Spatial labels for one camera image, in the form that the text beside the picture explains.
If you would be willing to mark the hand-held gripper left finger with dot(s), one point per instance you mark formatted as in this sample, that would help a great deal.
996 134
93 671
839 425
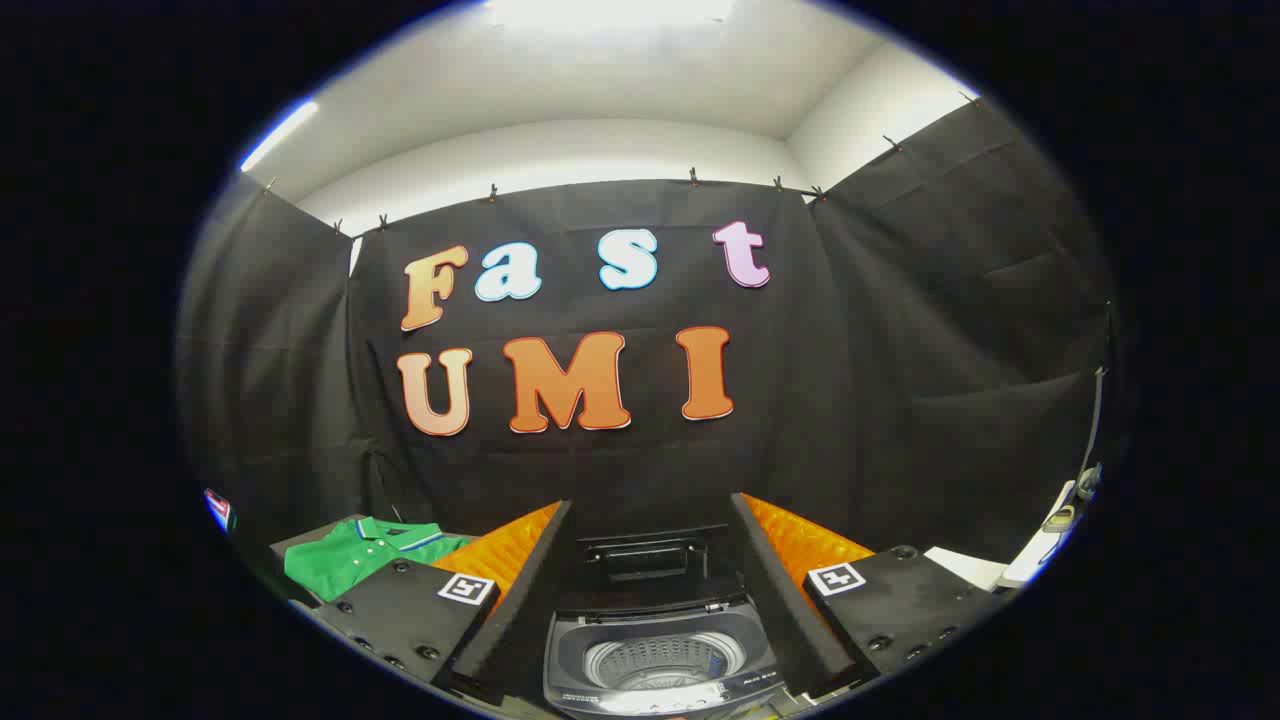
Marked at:
535 600

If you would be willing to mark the pale blue clip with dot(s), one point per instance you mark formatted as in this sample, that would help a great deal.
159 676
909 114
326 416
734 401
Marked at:
1088 480

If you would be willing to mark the red blue white object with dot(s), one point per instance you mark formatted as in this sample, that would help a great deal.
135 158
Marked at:
218 508

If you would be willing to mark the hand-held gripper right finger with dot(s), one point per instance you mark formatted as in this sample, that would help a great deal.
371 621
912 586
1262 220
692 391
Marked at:
775 600

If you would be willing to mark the grey washing machine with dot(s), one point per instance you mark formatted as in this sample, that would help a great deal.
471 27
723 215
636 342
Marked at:
570 650

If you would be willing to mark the grey stand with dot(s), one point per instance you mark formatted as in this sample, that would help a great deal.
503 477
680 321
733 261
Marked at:
300 538

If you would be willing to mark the green polo shirt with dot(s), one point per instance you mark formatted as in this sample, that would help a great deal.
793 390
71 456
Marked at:
350 560

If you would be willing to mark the row of black backdrop clips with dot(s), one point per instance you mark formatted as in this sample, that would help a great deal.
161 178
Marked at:
692 177

